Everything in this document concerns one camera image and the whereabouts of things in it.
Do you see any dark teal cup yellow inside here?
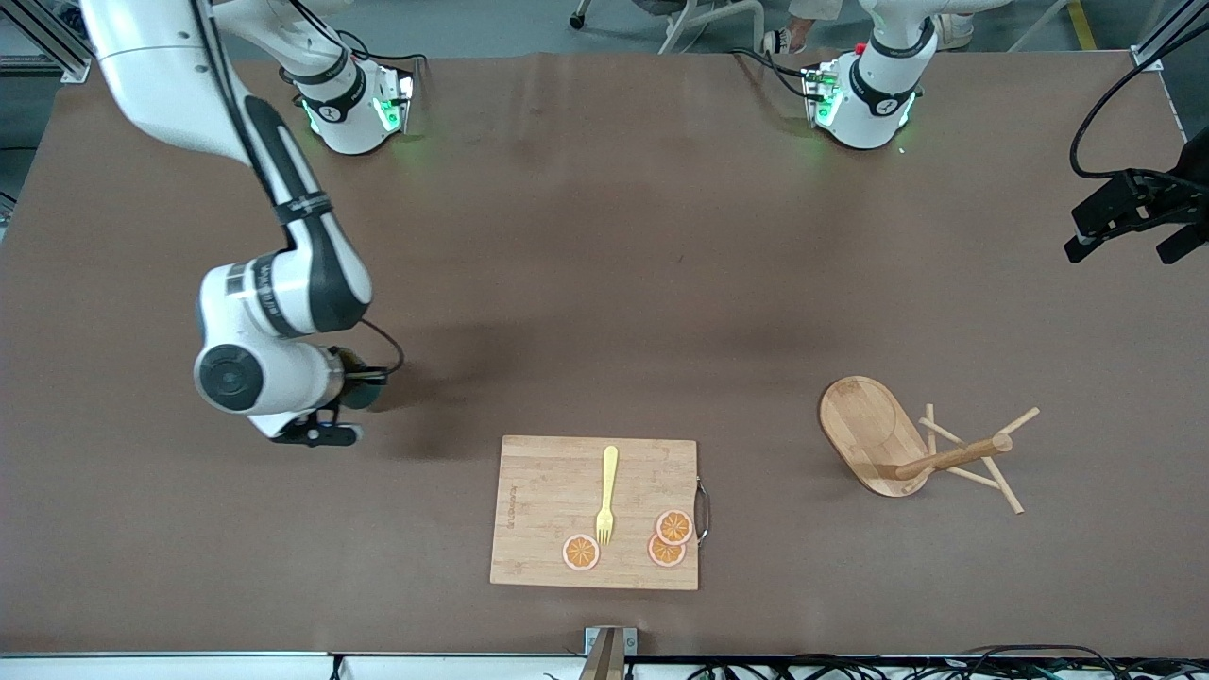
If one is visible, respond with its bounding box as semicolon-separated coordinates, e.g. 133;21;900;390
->
338;348;386;411

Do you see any wooden mug tree rack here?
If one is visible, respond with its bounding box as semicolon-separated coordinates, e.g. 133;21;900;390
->
818;375;1041;516

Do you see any tan shoe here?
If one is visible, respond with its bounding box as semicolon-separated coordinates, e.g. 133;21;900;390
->
930;14;976;50

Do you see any yellow plastic fork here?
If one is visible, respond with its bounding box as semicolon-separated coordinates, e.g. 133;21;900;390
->
595;446;620;547

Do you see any brown table mat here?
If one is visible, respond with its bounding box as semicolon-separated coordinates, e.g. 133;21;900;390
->
0;49;1209;659

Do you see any white side shelf surface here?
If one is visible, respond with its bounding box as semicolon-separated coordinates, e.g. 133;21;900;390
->
0;652;1209;680

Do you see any white black sneaker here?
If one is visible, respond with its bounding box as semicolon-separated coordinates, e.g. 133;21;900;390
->
763;17;815;55

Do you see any white office chair base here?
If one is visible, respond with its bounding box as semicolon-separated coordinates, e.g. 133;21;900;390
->
570;0;766;55

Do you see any aluminium frame profile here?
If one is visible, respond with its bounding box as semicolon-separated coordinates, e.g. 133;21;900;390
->
0;0;93;84
1131;0;1209;72

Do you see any bamboo cutting board metal handle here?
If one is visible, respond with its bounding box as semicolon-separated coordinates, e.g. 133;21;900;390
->
489;434;711;592

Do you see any black right base cable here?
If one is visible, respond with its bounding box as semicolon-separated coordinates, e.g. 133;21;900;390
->
283;0;428;95

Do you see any black base cable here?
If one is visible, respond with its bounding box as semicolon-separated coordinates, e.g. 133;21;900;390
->
283;0;428;95
732;47;823;100

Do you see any aluminium profile camera beam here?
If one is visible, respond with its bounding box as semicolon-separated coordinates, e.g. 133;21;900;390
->
578;626;639;680

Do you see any black left base cable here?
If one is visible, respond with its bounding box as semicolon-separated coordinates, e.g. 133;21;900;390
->
732;47;823;100

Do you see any tangled black cable bundle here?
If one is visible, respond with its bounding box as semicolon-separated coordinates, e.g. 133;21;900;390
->
543;645;1209;680

